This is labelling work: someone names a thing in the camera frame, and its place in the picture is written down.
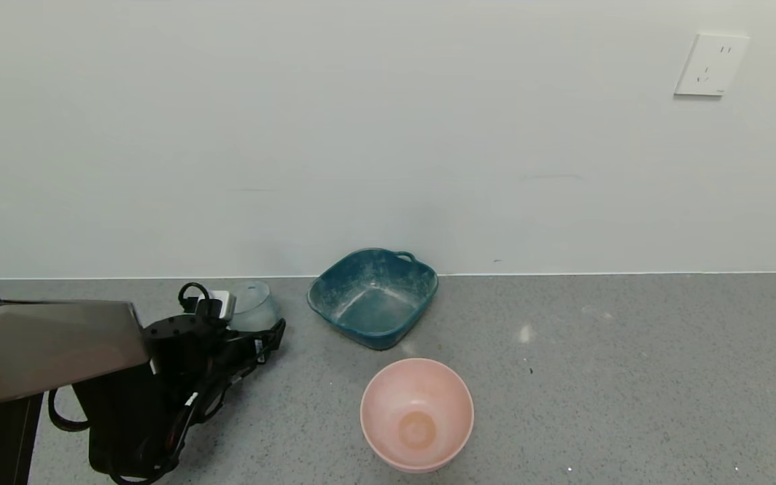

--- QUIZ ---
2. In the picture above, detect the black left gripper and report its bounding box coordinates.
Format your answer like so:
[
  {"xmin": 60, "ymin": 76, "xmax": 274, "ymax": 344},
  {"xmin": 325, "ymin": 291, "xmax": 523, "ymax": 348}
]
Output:
[{"xmin": 225, "ymin": 317, "xmax": 286, "ymax": 364}]

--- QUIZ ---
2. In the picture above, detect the white wall socket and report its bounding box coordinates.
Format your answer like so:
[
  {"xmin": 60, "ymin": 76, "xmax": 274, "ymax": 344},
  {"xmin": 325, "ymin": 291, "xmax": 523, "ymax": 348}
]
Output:
[{"xmin": 674, "ymin": 33, "xmax": 750, "ymax": 98}]

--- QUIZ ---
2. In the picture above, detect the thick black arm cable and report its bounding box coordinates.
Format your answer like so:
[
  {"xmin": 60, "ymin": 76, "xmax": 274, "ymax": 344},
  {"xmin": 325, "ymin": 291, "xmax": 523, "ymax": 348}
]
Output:
[{"xmin": 46, "ymin": 387, "xmax": 90, "ymax": 432}]

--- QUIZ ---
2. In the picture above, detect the clear ribbed plastic cup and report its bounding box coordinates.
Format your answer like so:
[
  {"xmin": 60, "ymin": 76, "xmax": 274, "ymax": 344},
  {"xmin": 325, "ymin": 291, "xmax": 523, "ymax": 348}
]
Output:
[{"xmin": 228, "ymin": 281, "xmax": 282, "ymax": 335}]

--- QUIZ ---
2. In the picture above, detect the pink round bowl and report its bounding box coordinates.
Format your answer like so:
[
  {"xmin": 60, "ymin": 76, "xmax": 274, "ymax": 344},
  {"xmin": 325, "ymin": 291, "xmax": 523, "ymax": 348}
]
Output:
[{"xmin": 360, "ymin": 358, "xmax": 475, "ymax": 473}]

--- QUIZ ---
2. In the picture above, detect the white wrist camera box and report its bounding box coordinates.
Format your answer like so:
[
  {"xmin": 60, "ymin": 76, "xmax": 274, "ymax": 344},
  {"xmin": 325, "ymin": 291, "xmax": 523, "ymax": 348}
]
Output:
[{"xmin": 206, "ymin": 290, "xmax": 237, "ymax": 322}]

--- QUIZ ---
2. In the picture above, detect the dark teal square basin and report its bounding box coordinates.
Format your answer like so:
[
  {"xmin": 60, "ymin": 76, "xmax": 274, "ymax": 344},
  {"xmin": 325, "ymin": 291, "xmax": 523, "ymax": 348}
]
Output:
[{"xmin": 307, "ymin": 248, "xmax": 439, "ymax": 352}]

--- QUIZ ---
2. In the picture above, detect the black camera cable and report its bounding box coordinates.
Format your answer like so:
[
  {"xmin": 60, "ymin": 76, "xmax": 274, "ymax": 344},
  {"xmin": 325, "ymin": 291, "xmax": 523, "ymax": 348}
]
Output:
[{"xmin": 109, "ymin": 282, "xmax": 227, "ymax": 485}]

